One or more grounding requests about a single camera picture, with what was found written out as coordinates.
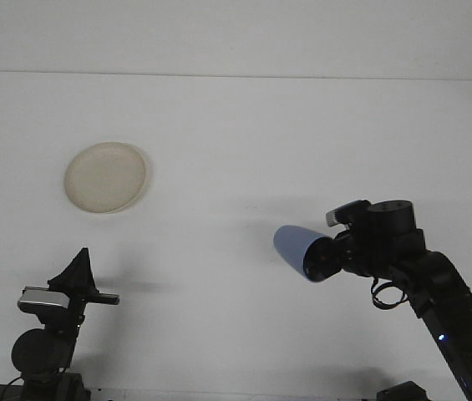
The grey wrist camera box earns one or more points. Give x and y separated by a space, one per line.
342 214
43 298

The pale blue cup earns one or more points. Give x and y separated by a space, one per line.
292 244

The pale round plate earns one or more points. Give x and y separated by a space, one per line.
106 177

